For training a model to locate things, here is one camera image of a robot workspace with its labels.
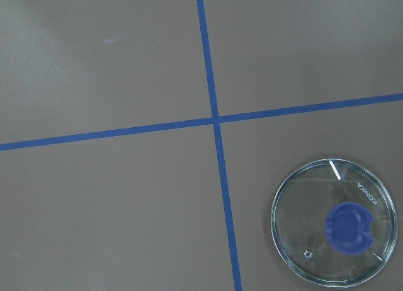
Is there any glass pot lid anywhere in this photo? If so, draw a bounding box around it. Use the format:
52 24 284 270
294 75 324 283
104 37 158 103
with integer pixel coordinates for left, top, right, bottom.
270 158 398 288

